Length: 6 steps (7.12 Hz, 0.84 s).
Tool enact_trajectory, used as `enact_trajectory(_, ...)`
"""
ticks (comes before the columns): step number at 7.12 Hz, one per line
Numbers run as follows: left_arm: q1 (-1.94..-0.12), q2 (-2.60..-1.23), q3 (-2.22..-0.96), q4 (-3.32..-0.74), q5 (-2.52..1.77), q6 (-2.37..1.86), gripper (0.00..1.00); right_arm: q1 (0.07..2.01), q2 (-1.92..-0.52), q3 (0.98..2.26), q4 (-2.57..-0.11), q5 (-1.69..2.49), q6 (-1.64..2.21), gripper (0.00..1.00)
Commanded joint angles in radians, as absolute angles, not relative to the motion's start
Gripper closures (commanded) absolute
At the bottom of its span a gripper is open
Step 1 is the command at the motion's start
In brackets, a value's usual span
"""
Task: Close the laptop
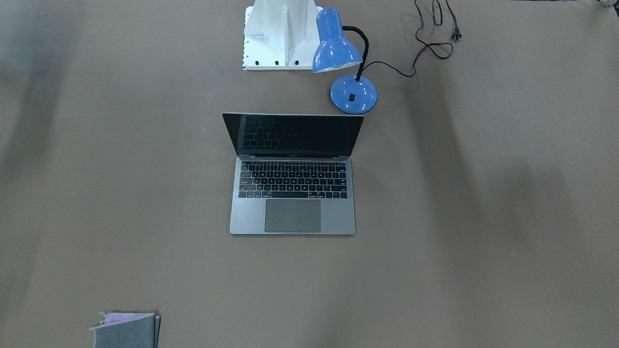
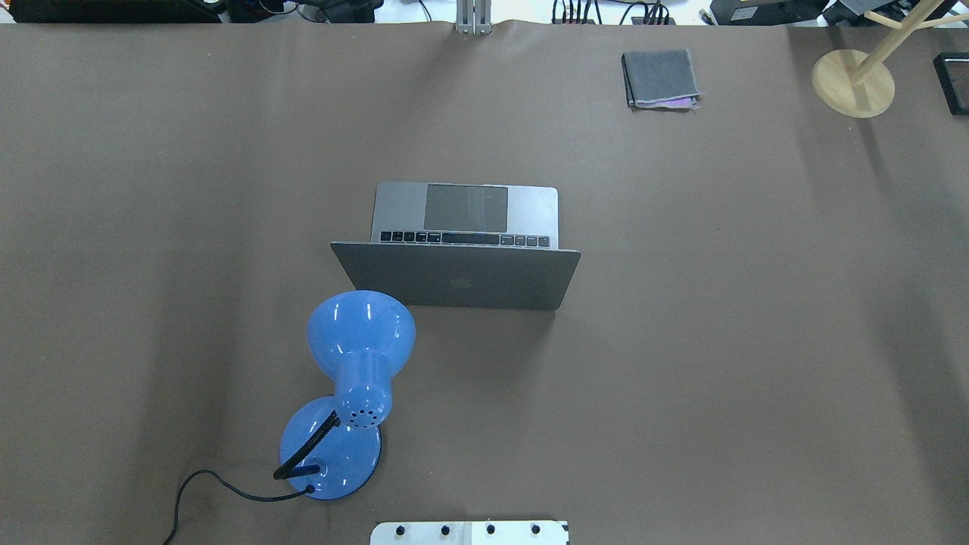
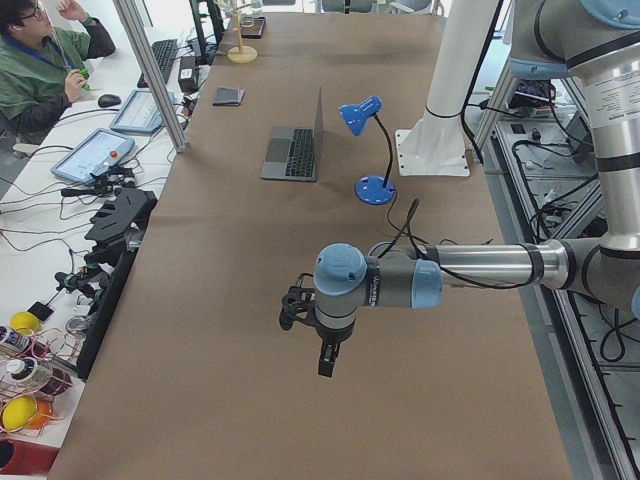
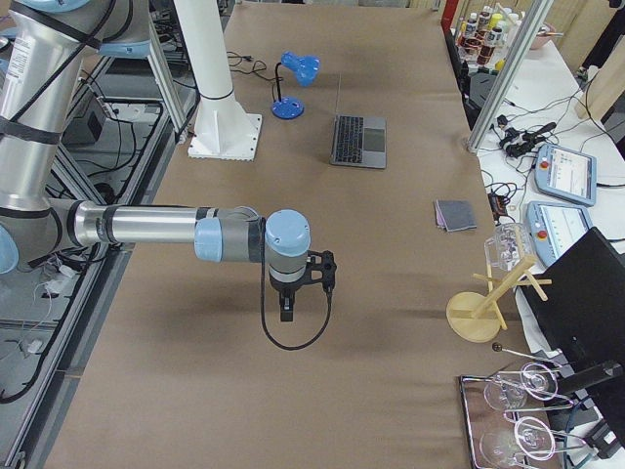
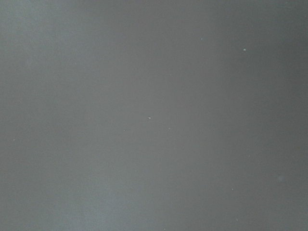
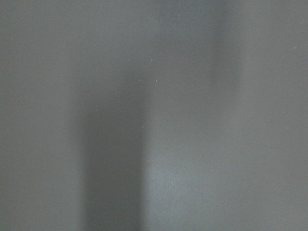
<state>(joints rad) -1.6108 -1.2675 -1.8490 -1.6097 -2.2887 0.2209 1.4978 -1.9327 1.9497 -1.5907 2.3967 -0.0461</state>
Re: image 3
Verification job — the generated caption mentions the teach pendant tablet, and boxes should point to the teach pendant tablet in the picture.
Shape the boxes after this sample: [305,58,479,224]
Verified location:
[110,89,163,135]
[50,128,135,184]

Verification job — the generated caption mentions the copper wire basket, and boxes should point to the copper wire basket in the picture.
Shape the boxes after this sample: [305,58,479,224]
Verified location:
[1,326,81,437]

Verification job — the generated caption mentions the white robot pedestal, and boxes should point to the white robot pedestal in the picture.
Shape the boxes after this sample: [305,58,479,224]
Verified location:
[396,0,502,177]

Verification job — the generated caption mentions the black keyboard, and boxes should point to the black keyboard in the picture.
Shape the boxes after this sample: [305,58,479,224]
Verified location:
[151,39,178,83]

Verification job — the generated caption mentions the person in green jacket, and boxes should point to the person in green jacket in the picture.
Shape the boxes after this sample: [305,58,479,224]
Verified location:
[1,1,116,145]

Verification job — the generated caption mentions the yellow ball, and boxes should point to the yellow ball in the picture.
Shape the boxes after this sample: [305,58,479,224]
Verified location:
[9,311,41,334]

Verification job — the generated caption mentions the far teach pendant tablet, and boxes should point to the far teach pendant tablet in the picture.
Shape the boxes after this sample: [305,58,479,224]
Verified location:
[110,89,163,135]

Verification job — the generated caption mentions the black small box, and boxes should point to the black small box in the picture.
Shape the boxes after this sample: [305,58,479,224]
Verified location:
[178,55,199,93]

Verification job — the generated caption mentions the grey folded cloth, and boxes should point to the grey folded cloth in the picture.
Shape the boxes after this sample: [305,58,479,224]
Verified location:
[212,86,245,106]

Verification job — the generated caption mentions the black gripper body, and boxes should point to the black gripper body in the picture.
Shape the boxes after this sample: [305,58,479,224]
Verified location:
[316,327,354,350]

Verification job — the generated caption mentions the near teach pendant tablet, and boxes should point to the near teach pendant tablet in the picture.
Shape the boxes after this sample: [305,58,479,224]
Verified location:
[50,128,135,184]

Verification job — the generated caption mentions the aluminium frame post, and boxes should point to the aluminium frame post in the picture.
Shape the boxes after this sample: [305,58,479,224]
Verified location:
[113,0,187,153]

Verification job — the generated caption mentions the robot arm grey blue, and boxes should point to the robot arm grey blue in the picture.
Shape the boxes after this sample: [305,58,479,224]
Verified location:
[308,1,639,376]

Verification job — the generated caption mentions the black computer mouse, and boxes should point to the black computer mouse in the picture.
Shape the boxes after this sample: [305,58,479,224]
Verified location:
[97,94,122,108]

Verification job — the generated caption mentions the grey laptop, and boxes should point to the grey laptop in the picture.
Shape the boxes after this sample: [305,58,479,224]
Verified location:
[260,86,324,183]

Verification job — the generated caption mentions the wooden mug tree stand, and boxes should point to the wooden mug tree stand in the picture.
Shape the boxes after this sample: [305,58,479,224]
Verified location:
[227,1,258,64]

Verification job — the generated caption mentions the black tool rack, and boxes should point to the black tool rack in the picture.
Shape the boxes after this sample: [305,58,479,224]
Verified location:
[76,188,158,381]

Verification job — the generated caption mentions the blue desk lamp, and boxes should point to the blue desk lamp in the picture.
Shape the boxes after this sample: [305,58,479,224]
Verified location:
[339,95,396,206]

